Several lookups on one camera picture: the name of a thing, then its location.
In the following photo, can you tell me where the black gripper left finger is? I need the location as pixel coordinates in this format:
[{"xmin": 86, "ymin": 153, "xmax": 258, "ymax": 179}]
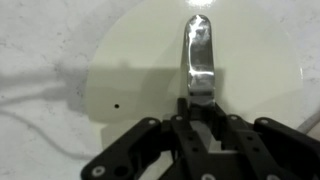
[{"xmin": 80, "ymin": 117, "xmax": 186, "ymax": 180}]

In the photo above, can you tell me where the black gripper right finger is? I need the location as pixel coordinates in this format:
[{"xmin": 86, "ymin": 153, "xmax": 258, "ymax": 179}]
[{"xmin": 213, "ymin": 115, "xmax": 320, "ymax": 180}]

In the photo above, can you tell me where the cream pot lid steel handle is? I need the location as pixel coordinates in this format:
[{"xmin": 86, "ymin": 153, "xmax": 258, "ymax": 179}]
[{"xmin": 85, "ymin": 0, "xmax": 304, "ymax": 152}]

